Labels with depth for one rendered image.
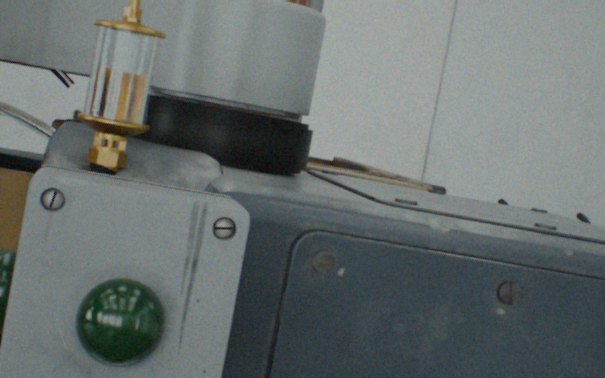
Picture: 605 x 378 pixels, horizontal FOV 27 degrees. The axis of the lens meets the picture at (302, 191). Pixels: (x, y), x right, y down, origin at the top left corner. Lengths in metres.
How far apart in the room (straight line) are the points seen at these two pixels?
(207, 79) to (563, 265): 0.19
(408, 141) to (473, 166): 0.33
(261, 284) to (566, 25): 5.57
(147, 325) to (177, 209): 0.04
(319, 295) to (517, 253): 0.08
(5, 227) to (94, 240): 0.43
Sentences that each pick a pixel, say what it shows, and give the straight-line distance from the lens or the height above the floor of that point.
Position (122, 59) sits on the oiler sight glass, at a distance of 0.50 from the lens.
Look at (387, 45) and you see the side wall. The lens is 5.79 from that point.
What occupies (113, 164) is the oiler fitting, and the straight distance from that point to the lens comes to 0.51.
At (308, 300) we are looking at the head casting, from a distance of 0.49.
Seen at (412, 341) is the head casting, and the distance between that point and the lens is 0.50.
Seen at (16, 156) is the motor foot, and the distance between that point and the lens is 0.96.
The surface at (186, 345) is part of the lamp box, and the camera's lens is 0.44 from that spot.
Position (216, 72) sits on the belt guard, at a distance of 0.60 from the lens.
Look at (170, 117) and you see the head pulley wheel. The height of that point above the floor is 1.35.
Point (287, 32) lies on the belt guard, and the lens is 0.60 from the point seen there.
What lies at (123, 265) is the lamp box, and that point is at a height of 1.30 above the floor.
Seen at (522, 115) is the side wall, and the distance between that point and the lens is 5.97.
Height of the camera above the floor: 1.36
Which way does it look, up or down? 3 degrees down
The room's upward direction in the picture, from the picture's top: 11 degrees clockwise
